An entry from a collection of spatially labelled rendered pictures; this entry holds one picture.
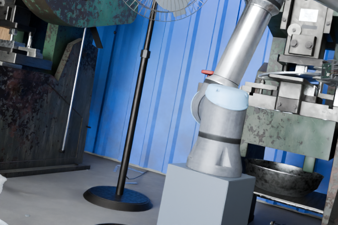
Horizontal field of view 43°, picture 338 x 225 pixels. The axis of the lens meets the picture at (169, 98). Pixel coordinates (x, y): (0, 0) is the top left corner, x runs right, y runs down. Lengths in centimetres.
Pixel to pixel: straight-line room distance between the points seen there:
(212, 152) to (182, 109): 223
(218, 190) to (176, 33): 246
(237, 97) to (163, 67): 232
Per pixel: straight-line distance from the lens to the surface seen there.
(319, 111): 176
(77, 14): 256
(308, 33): 188
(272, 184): 181
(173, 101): 335
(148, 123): 341
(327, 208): 163
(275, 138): 170
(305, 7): 191
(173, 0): 235
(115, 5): 284
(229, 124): 110
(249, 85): 196
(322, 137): 167
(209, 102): 111
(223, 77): 126
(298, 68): 192
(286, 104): 175
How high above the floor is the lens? 63
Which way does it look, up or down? level
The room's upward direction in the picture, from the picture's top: 11 degrees clockwise
